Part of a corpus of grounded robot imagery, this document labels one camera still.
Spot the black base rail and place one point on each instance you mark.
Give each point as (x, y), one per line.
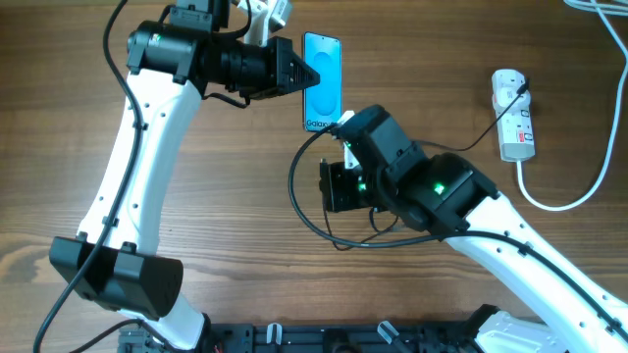
(428, 337)

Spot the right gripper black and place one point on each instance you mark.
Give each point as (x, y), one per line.
(333, 183)

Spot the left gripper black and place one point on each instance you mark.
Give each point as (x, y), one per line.
(281, 59)

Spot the white power strip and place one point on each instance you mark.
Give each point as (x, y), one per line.
(515, 134)

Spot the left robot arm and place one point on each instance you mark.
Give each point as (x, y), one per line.
(113, 260)

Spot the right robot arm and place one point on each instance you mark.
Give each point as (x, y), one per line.
(450, 199)

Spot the smartphone with cyan screen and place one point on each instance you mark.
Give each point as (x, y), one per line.
(322, 103)

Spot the white charger plug adapter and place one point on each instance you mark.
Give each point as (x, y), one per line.
(511, 98)

